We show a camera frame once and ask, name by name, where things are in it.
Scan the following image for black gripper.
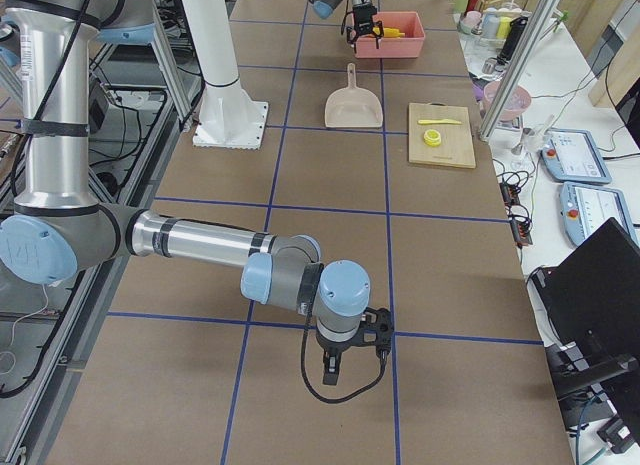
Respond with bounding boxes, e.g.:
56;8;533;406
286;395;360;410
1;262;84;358
345;2;384;49
316;307;394;384

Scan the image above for yellow toy corn cob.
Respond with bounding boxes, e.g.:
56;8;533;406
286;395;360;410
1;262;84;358
383;27;406;38

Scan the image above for beige plastic dustpan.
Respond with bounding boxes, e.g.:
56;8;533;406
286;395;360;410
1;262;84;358
324;62;383;128

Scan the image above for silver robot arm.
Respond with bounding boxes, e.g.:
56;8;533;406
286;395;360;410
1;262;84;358
307;0;385;48
1;0;393;385

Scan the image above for pink plastic bin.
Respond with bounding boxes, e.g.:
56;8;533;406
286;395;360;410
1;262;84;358
354;11;425;59

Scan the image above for yellow plastic knife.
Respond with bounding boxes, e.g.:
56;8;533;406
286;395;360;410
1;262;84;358
417;118;462;126

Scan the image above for yellow lemon slices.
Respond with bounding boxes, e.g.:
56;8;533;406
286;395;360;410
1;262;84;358
423;129;442;147

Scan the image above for wooden cutting board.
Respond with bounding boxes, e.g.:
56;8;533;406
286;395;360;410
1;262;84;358
408;103;476;169

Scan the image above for black bottle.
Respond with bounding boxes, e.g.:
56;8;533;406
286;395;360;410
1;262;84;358
497;16;529;65

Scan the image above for pink bowl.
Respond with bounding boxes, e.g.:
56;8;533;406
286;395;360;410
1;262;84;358
482;80;532;121

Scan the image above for upper teach pendant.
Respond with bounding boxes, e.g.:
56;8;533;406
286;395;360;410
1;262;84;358
540;128;612;185

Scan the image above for teach pendant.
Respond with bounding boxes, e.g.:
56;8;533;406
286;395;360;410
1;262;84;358
559;182;638;246
540;128;612;185

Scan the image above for black laptop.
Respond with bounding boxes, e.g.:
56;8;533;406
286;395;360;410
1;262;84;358
531;218;639;364

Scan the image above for lower teach pendant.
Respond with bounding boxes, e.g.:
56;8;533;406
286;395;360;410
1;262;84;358
559;182;638;246

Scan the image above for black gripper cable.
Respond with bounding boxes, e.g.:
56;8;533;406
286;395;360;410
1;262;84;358
299;312;389;403

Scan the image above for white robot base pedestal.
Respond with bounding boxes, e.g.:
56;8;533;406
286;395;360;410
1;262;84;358
182;0;269;150

